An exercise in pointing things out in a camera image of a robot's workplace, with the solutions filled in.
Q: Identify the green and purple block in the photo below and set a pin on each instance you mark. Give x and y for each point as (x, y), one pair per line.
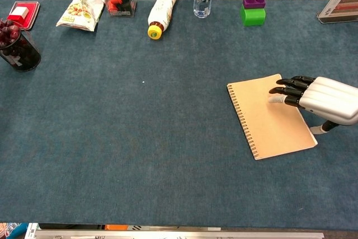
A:
(253, 16)

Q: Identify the yellow spiral notebook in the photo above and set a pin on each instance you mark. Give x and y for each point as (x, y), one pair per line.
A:
(274, 127)

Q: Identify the purple plastic toy brick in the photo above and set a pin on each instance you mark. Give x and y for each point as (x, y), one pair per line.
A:
(254, 1)

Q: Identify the white snack bag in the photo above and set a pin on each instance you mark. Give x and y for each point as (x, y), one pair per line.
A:
(81, 9)

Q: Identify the white and red block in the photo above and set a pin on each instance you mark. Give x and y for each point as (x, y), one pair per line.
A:
(20, 13)

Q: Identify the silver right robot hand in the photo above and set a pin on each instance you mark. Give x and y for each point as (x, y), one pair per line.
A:
(330, 99)

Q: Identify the dark red grapes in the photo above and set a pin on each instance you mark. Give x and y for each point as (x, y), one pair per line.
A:
(9, 33)

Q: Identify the red tray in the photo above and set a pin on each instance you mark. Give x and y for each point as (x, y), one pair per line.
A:
(33, 15)

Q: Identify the blue printed package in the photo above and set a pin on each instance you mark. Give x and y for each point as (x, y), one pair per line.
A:
(11, 230)

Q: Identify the aluminium rail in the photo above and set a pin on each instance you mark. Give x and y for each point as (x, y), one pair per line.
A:
(179, 234)

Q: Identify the white bottle yellow cap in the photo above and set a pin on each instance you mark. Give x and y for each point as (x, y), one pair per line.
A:
(163, 6)

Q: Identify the black mesh cup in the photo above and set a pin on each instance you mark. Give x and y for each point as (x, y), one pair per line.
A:
(28, 57)

